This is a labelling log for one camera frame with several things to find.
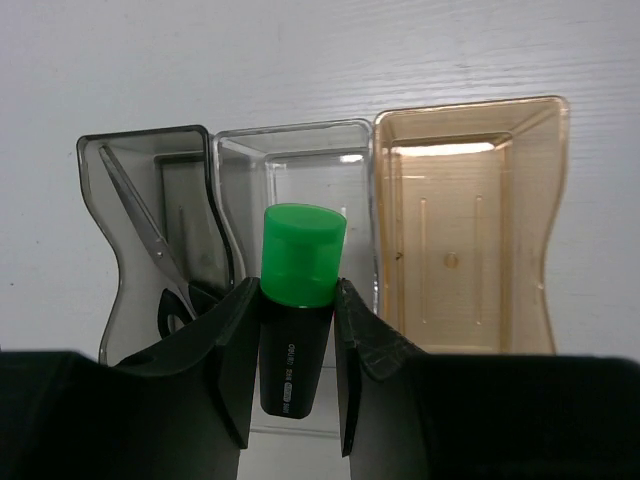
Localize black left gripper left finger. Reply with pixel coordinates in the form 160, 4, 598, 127
1, 278, 258, 479

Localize smoky grey plastic container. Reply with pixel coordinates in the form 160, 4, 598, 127
76, 125, 235, 366

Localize black handled scissors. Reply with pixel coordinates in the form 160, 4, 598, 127
98, 144, 225, 339

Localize clear plastic container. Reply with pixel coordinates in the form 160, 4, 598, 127
212, 117, 381, 441

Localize orange plastic container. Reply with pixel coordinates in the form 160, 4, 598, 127
374, 96, 569, 355

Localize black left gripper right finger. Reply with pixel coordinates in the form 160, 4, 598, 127
334, 279, 639, 479

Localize green cap black highlighter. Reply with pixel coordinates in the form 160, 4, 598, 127
259, 203, 347, 419

